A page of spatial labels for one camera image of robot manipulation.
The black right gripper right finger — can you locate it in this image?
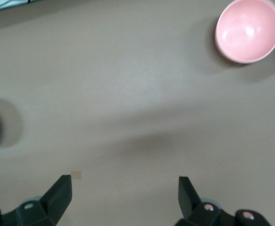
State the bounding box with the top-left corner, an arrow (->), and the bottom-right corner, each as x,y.
175,176 -> 237,226

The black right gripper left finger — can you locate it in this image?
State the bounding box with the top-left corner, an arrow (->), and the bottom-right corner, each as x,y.
0,174 -> 73,226

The pink bowl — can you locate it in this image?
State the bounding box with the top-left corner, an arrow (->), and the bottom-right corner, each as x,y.
214,0 -> 275,64

